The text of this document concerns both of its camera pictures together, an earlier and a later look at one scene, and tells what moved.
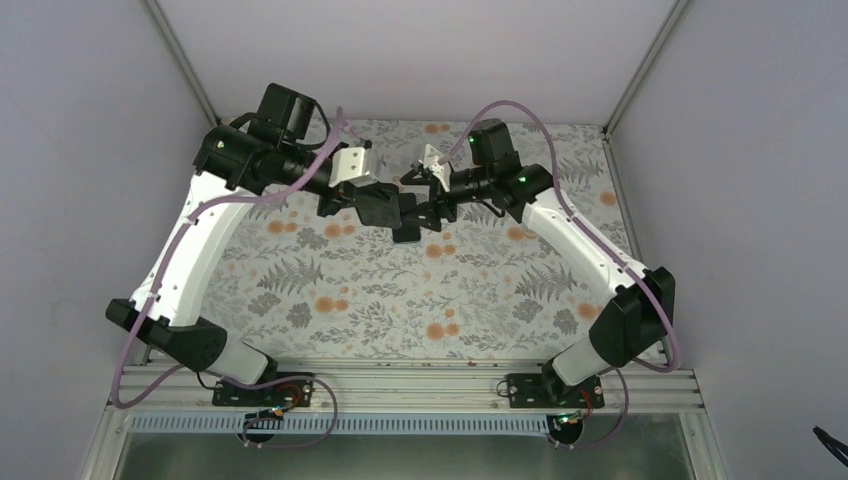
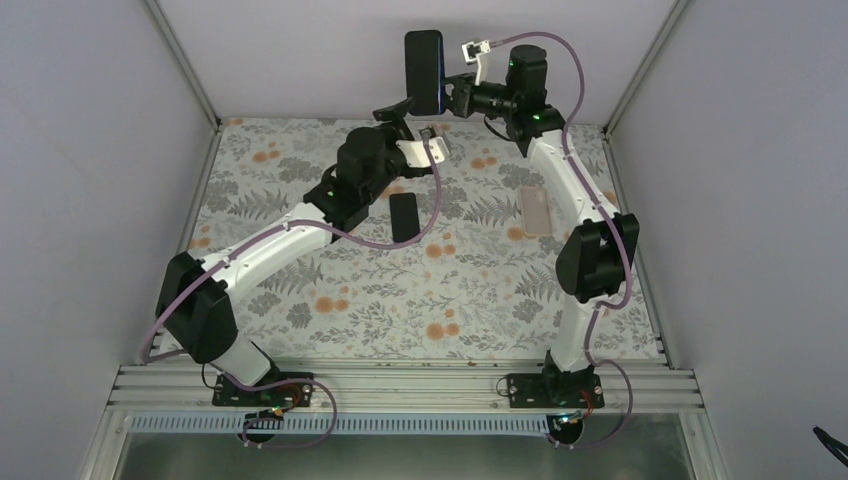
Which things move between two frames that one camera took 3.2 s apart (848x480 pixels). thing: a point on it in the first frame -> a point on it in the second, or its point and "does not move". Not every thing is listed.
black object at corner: [832, 445] does not move
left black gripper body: [342, 197] -> [397, 128]
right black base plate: [550, 391] does not move
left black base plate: [294, 393] does not move
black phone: [378, 204] -> [425, 72]
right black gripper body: [441, 202] -> [467, 106]
